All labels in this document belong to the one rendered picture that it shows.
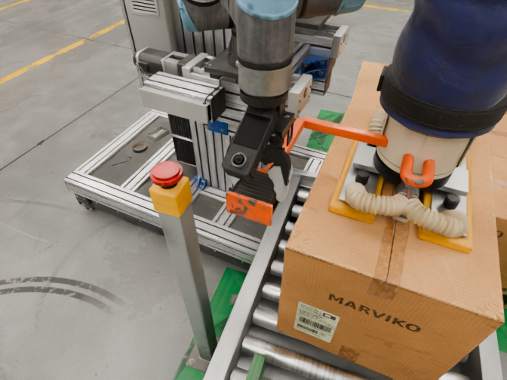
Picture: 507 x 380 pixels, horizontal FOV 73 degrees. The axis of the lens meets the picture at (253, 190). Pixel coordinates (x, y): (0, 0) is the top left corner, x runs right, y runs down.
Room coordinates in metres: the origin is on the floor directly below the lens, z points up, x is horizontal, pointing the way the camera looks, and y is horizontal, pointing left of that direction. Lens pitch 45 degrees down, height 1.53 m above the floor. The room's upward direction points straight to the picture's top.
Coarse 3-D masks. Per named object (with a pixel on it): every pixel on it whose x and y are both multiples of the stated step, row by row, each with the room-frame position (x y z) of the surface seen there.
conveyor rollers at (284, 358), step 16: (304, 192) 0.97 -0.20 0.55; (288, 224) 0.81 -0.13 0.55; (272, 272) 0.62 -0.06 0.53; (272, 288) 0.55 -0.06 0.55; (256, 320) 0.45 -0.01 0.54; (272, 320) 0.45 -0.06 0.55; (256, 352) 0.36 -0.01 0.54; (272, 352) 0.36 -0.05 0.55; (288, 352) 0.36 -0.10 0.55; (240, 368) 0.32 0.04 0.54; (288, 368) 0.32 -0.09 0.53; (304, 368) 0.32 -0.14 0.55; (320, 368) 0.32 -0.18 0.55; (336, 368) 0.32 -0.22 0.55
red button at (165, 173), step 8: (152, 168) 0.56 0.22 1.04; (160, 168) 0.56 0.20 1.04; (168, 168) 0.56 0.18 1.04; (176, 168) 0.56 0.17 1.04; (152, 176) 0.54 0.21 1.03; (160, 176) 0.53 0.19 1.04; (168, 176) 0.53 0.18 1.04; (176, 176) 0.54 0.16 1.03; (160, 184) 0.52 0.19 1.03; (168, 184) 0.52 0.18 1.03; (176, 184) 0.55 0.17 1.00
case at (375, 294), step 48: (336, 144) 0.76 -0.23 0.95; (480, 144) 0.76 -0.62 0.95; (384, 192) 0.57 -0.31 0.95; (480, 192) 0.57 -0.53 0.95; (288, 240) 0.44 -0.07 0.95; (336, 240) 0.43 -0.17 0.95; (384, 240) 0.43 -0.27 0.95; (480, 240) 0.43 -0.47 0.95; (288, 288) 0.41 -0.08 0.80; (336, 288) 0.37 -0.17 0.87; (384, 288) 0.34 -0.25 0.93; (432, 288) 0.32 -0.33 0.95; (480, 288) 0.32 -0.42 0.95; (336, 336) 0.36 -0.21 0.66; (384, 336) 0.32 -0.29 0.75; (432, 336) 0.29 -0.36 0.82; (480, 336) 0.26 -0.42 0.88
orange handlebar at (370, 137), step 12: (300, 120) 0.66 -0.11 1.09; (312, 120) 0.66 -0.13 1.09; (300, 132) 0.64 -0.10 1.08; (324, 132) 0.64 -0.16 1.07; (336, 132) 0.63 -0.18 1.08; (348, 132) 0.62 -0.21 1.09; (360, 132) 0.62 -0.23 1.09; (372, 132) 0.62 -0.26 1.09; (372, 144) 0.60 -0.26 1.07; (384, 144) 0.59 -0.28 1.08; (408, 156) 0.54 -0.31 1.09; (408, 168) 0.50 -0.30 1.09; (432, 168) 0.50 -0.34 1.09; (408, 180) 0.47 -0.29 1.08; (420, 180) 0.47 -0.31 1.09; (432, 180) 0.47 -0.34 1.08
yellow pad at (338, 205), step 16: (368, 128) 0.81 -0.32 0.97; (352, 144) 0.74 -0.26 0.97; (368, 144) 0.71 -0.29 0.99; (352, 160) 0.66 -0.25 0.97; (352, 176) 0.60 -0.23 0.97; (368, 176) 0.58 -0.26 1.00; (336, 192) 0.55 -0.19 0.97; (368, 192) 0.55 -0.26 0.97; (336, 208) 0.51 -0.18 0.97; (352, 208) 0.51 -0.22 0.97
